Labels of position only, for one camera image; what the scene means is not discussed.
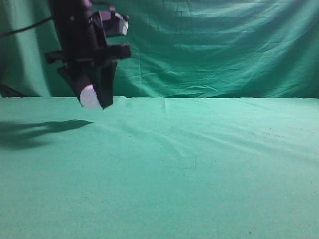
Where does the white golf ball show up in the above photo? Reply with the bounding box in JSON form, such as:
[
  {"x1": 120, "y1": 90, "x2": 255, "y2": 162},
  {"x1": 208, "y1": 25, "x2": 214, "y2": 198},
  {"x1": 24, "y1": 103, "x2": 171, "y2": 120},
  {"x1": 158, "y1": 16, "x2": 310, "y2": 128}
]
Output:
[{"x1": 79, "y1": 85, "x2": 101, "y2": 109}]

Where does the black cable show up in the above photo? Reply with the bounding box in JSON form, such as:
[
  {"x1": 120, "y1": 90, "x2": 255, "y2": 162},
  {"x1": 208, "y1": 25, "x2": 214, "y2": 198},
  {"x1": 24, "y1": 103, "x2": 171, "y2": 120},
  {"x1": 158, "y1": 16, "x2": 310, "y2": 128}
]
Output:
[{"x1": 0, "y1": 16, "x2": 53, "y2": 38}]

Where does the green backdrop curtain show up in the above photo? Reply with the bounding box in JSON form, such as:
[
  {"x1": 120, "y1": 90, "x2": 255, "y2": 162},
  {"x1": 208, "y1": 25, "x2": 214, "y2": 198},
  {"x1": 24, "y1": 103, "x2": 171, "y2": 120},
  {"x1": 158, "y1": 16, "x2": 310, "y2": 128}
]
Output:
[{"x1": 0, "y1": 0, "x2": 319, "y2": 98}]

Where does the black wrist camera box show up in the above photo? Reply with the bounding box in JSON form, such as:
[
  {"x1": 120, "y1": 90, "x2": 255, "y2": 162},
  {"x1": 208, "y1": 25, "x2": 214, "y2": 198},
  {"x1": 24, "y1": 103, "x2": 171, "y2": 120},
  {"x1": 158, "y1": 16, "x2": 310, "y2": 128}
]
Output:
[{"x1": 90, "y1": 8, "x2": 129, "y2": 38}]

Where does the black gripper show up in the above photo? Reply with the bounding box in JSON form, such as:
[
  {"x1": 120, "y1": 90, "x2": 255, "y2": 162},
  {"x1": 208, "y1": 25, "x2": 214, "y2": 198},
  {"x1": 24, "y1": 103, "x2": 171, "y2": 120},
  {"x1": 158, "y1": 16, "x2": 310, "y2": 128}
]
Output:
[{"x1": 45, "y1": 0, "x2": 131, "y2": 109}]

